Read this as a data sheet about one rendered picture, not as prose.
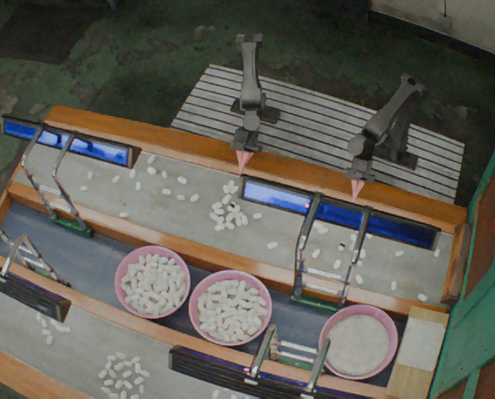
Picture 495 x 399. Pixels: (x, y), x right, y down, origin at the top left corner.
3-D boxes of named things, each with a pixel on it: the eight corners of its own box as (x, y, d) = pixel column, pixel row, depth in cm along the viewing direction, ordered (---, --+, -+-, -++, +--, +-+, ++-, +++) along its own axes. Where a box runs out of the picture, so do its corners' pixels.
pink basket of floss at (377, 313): (304, 334, 187) (305, 326, 178) (373, 301, 191) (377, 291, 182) (335, 396, 174) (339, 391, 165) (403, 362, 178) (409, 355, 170)
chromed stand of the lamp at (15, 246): (32, 268, 204) (-13, 213, 165) (71, 285, 199) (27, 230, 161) (16, 308, 195) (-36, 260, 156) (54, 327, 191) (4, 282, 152)
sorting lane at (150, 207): (44, 130, 233) (42, 126, 231) (462, 240, 194) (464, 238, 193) (13, 184, 219) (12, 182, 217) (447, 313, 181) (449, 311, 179)
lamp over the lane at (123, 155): (12, 118, 196) (6, 107, 190) (142, 150, 183) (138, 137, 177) (2, 135, 193) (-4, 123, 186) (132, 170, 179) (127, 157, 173)
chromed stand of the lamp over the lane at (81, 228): (71, 184, 222) (39, 119, 184) (111, 197, 218) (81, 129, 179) (53, 224, 213) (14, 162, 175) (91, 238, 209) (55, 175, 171)
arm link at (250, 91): (264, 105, 196) (261, 27, 196) (237, 105, 196) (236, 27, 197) (264, 111, 208) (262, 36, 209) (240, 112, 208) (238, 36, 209)
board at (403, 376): (411, 307, 179) (412, 305, 178) (447, 315, 176) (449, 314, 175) (383, 395, 164) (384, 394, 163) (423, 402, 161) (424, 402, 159)
